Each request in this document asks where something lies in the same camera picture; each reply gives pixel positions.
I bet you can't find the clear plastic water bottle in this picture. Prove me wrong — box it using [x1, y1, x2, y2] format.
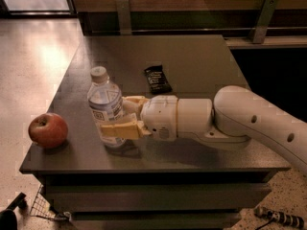
[87, 66, 126, 149]

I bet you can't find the black and white power strip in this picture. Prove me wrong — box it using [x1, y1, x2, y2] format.
[253, 206, 307, 230]

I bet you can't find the left metal bracket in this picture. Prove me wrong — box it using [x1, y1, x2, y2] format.
[116, 0, 132, 35]

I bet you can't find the metal bracket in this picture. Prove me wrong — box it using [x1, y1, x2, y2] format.
[249, 0, 279, 44]
[116, 0, 132, 35]

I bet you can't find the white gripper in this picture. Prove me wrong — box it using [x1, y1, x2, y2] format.
[100, 95, 178, 141]

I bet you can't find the black snack bar wrapper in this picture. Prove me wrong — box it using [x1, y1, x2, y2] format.
[144, 65, 172, 94]

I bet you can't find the grey drawer cabinet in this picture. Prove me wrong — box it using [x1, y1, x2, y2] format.
[18, 34, 292, 230]

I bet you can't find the red apple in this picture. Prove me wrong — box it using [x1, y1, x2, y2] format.
[28, 113, 68, 149]

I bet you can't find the wire mesh basket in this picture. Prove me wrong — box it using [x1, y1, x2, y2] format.
[30, 185, 70, 221]

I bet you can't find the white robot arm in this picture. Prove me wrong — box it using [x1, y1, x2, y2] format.
[99, 85, 307, 174]

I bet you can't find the black object at corner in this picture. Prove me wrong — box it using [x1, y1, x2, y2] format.
[0, 193, 27, 230]

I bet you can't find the right metal bracket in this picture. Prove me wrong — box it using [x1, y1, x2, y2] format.
[249, 0, 279, 44]

